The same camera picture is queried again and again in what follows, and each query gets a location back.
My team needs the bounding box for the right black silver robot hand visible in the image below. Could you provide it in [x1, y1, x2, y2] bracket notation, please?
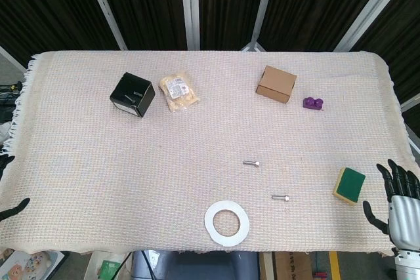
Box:
[362, 158, 420, 253]

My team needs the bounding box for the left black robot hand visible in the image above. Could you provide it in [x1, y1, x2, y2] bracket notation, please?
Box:
[0, 154, 31, 222]

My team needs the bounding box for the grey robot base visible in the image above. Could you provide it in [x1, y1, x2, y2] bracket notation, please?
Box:
[131, 249, 261, 280]

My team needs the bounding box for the colourful picture box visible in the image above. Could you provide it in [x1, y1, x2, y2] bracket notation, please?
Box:
[0, 249, 66, 280]

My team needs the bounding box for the yellow green sponge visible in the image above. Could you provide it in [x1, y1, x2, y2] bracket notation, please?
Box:
[332, 167, 367, 207]

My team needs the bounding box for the green packet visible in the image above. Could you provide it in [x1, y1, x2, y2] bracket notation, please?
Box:
[98, 259, 125, 277]

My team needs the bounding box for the beige woven tablecloth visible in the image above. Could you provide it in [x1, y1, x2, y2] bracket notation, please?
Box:
[0, 50, 420, 258]

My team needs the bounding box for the brown printed carton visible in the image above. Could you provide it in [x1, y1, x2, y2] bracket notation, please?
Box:
[259, 252, 313, 280]

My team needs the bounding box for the purple toy building brick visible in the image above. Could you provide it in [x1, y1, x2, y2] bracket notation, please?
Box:
[302, 96, 326, 111]

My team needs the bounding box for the black open cardboard box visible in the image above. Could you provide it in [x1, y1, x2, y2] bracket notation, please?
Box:
[109, 71, 156, 119]

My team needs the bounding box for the brown closed cardboard box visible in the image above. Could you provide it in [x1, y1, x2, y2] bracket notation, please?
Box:
[255, 65, 298, 104]

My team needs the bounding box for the white tape roll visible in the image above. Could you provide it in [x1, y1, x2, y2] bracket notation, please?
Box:
[203, 199, 250, 247]

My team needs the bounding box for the clear bag of beige snacks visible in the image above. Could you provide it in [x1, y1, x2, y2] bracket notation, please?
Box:
[158, 74, 201, 113]

